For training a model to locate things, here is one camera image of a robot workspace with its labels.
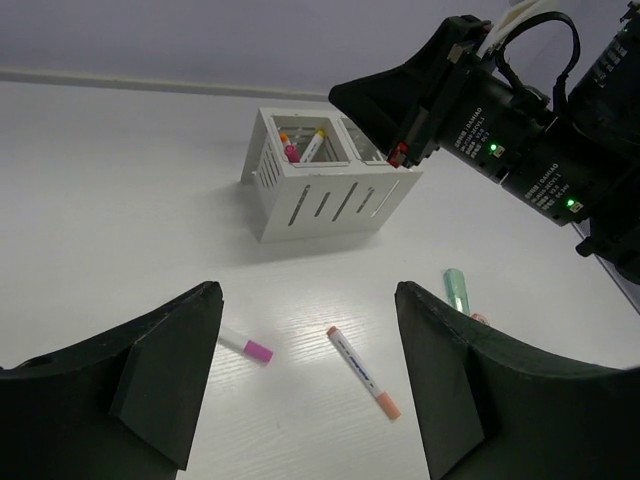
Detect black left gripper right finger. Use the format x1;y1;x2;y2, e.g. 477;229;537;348
395;281;639;479

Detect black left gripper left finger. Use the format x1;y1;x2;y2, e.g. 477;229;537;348
1;281;223;471

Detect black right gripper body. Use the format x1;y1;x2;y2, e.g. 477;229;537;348
329;14;639;225

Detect white marker salmon cap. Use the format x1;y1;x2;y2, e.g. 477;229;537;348
326;326;401;421

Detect green correction tape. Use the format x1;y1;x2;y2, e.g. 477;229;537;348
443;268;471;316

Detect white marker purple cap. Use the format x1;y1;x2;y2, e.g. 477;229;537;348
218;325;274;364

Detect white marker yellow cap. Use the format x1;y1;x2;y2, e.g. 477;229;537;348
300;129;326;163

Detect white marker pink caps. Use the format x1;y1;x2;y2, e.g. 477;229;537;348
284;144;300;163

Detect white marker orange cap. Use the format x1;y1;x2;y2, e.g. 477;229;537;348
280;132;291;146

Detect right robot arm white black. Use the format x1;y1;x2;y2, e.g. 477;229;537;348
329;2;639;282

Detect white two-compartment slotted organizer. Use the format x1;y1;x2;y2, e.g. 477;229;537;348
241;108;423;243

